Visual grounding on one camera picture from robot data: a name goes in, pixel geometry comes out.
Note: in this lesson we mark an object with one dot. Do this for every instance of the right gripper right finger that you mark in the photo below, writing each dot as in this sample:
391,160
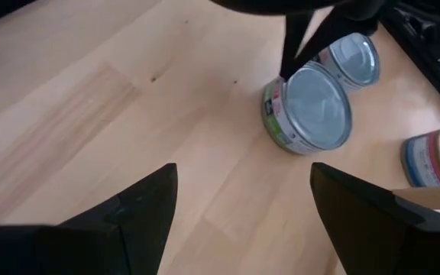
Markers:
357,229

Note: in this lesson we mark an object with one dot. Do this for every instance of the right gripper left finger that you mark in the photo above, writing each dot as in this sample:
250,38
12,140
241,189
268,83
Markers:
140,214

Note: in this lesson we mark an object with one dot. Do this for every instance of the wooden slatted shelf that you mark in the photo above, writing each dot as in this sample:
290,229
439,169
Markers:
434,196

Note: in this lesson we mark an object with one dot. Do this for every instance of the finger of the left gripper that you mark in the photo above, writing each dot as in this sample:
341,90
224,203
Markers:
334,30
292,42

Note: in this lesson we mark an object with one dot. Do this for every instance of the Bumble Bee tuna can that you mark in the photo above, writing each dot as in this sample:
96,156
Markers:
311,110
357,57

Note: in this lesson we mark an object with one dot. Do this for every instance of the black aluminium table frame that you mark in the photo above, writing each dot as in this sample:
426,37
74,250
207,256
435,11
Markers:
422,53

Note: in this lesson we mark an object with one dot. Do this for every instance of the blue label salmon can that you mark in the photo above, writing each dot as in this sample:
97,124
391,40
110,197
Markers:
422,160

